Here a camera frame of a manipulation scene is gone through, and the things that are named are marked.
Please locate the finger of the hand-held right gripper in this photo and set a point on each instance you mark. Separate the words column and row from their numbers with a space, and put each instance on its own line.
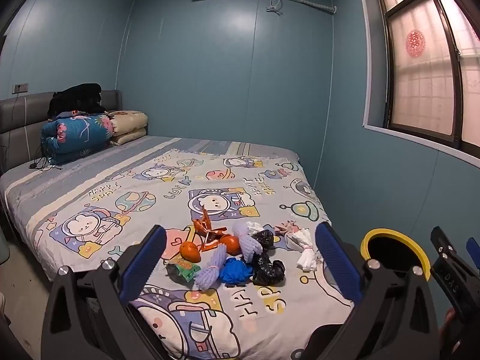
column 442, row 245
column 473, row 249

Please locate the grey pink crumpled cloth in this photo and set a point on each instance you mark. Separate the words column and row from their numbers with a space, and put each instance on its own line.
column 287, row 228

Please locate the yellow rimmed black bin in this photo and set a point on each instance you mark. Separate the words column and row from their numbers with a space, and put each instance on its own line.
column 378, row 233

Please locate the wrapped air conditioner pipe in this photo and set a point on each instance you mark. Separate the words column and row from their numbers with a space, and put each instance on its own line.
column 303, row 0

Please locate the black clothes pile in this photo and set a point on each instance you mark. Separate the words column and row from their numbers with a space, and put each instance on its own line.
column 77, row 99

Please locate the blue floral folded quilt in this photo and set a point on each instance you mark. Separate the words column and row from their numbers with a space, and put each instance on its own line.
column 78, row 135

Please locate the white tissue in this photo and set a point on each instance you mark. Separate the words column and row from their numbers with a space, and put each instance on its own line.
column 255, row 227

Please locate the black plastic bag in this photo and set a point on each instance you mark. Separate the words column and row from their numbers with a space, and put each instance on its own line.
column 264, row 238
column 268, row 270

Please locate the person's right hand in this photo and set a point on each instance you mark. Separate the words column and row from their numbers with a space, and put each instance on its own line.
column 448, row 322

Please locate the cartoon printed blanket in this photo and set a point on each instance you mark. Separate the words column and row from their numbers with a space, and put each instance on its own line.
column 157, row 195

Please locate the bed with striped sheet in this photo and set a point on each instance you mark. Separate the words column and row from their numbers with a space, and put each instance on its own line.
column 93, row 165

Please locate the red paper window decoration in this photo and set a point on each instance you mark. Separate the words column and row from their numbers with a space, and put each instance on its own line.
column 415, row 44

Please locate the wall socket panel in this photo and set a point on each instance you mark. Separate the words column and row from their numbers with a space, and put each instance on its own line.
column 20, row 88

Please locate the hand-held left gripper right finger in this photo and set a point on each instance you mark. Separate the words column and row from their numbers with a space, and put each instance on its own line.
column 337, row 262

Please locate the grey padded headboard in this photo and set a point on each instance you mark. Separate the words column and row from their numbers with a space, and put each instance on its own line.
column 22, row 120

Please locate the blue plastic bag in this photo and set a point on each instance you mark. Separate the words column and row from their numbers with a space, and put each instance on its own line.
column 236, row 272

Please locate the green snack wrapper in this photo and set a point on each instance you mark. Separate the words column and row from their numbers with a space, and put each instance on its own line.
column 183, row 269

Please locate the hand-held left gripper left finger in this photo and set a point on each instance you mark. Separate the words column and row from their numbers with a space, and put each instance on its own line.
column 146, row 251

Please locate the orange tangerine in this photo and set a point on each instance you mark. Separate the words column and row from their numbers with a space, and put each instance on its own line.
column 230, row 243
column 189, row 251

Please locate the white foam net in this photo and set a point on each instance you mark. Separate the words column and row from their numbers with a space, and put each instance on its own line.
column 305, row 250

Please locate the purple foam net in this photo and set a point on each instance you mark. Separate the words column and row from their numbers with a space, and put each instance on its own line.
column 212, row 270
column 249, row 243

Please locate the brown framed window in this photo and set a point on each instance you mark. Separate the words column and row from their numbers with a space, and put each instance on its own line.
column 423, row 93

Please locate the beige folded quilt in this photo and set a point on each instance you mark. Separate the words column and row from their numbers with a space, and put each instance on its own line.
column 129, row 125

